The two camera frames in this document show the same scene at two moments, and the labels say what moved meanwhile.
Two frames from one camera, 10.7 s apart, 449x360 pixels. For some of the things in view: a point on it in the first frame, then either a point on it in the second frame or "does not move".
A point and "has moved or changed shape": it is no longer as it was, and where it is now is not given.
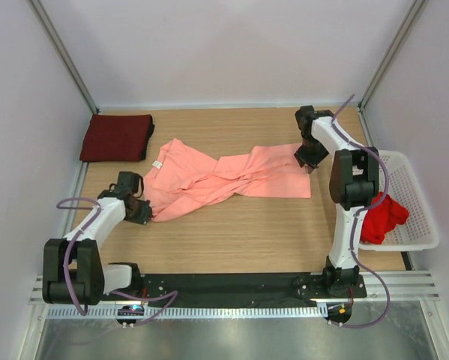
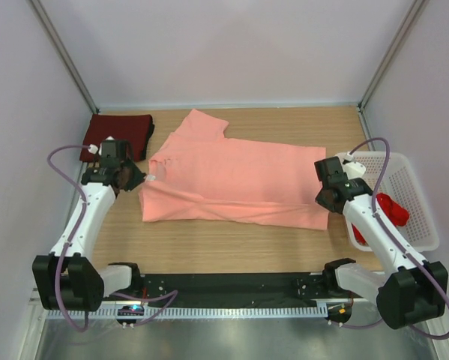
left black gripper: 145,214 -> 137,178
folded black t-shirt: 143,155 does not move
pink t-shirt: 183,175 has moved or changed shape
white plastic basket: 418,232 does not move
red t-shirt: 381,219 does not move
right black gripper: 312,161 -> 319,199
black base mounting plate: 237,289 does not move
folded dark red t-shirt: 115,138 does not move
